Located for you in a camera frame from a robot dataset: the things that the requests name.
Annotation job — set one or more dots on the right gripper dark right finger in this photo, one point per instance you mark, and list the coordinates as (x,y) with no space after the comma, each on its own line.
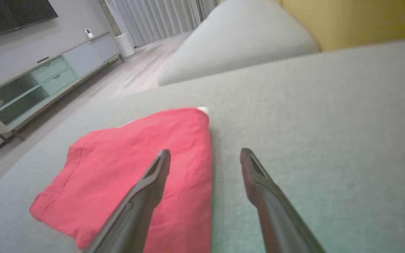
(276,218)

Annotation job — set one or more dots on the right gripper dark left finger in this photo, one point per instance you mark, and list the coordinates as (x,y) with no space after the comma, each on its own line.
(135,218)

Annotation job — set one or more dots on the red shorts with white stripe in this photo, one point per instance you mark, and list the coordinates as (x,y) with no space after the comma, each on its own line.
(118,168)

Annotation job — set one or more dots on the grey sofa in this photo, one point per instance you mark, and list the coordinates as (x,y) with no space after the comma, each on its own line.
(311,123)

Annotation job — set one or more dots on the pale green TV cabinet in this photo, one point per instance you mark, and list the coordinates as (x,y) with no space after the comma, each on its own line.
(83,58)

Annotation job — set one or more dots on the white ribbed bin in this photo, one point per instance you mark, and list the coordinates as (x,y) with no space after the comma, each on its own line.
(125,45)

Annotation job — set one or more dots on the grey sofa back cushion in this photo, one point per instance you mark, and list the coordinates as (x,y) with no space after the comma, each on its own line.
(237,42)

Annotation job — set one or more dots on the small black remote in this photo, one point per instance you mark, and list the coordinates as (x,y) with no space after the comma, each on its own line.
(43,60)

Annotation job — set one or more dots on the grey pleated curtain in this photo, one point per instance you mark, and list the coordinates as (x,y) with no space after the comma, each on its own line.
(160,17)

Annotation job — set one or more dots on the yellow sofa cushion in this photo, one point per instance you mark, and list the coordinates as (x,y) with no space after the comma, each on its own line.
(357,21)

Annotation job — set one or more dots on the black television screen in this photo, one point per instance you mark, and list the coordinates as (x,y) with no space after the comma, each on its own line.
(9,14)

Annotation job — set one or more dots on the small white security camera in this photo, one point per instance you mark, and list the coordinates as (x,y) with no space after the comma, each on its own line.
(89,33)

